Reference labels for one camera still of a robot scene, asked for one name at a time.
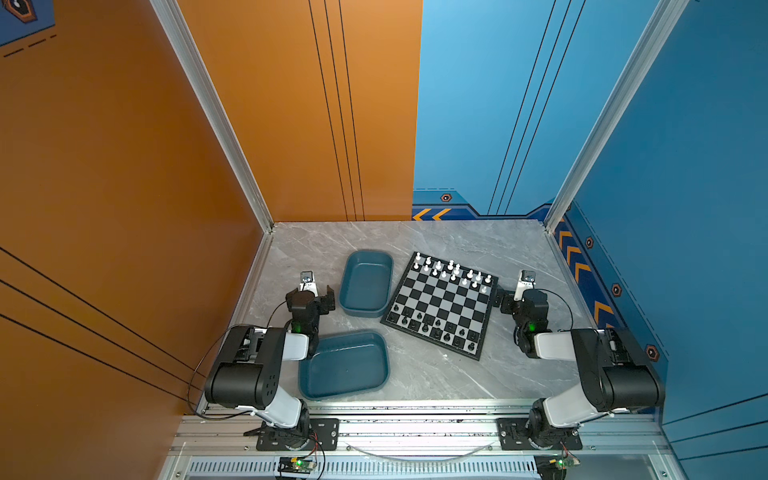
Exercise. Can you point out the teal tray with white pieces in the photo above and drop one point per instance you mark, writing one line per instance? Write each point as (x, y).
(366, 282)

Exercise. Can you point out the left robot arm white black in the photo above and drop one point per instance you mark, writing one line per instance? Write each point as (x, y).
(246, 372)

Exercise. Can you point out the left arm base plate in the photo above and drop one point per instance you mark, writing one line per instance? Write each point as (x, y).
(322, 430)

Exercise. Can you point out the teal tray with black pieces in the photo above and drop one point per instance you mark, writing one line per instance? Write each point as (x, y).
(345, 364)

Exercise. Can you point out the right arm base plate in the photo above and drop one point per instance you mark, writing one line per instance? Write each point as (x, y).
(517, 434)

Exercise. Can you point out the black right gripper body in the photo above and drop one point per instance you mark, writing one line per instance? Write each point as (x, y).
(511, 307)

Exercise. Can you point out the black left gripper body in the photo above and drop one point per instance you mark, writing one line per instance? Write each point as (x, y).
(321, 308)

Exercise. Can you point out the green circuit board left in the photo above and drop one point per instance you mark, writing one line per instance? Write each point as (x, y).
(296, 467)

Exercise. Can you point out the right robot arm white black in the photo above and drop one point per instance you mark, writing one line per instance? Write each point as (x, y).
(612, 374)

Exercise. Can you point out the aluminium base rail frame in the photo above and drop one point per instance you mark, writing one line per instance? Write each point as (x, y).
(443, 439)

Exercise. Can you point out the black and silver chessboard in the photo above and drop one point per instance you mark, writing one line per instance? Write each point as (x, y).
(449, 302)

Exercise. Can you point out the green circuit board right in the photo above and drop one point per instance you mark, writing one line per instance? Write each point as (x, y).
(555, 468)

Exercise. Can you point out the green circuit board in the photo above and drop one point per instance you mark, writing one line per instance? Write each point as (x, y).
(555, 468)
(296, 467)

